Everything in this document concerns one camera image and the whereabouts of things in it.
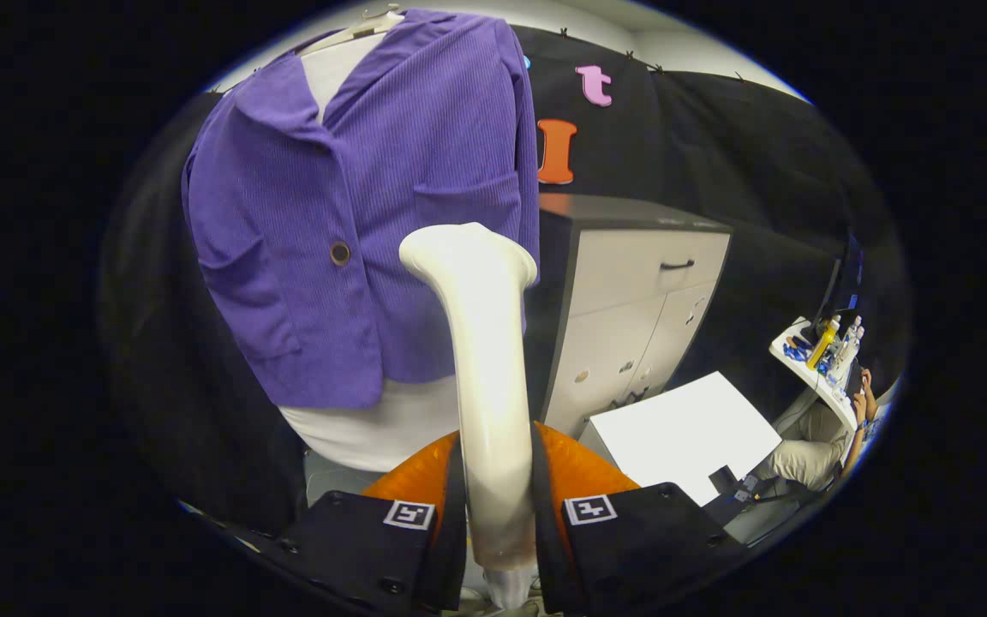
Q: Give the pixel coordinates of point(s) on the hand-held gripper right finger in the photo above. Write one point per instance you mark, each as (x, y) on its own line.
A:
(545, 540)

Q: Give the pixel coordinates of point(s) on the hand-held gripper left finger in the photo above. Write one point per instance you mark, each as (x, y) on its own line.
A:
(456, 531)

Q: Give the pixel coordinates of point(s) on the white garment steamer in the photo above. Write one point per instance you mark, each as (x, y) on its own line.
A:
(489, 386)

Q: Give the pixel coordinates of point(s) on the purple jacket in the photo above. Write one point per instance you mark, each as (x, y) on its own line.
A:
(331, 214)

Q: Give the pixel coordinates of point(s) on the white mannequin torso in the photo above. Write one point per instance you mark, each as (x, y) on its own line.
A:
(373, 428)

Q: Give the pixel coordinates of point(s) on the white flat board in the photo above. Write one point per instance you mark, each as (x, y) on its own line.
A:
(682, 428)

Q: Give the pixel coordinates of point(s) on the grey cabinet with dark top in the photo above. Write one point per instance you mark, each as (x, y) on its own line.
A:
(613, 283)

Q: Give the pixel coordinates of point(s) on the white side table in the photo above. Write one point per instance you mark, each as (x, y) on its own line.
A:
(802, 364)

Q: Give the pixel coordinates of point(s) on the yellow bottle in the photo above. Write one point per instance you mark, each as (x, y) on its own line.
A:
(823, 343)

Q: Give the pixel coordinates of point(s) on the computer monitor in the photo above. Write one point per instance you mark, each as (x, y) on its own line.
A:
(845, 274)

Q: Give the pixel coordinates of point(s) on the row of black cloth clips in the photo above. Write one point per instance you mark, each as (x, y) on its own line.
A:
(628, 56)

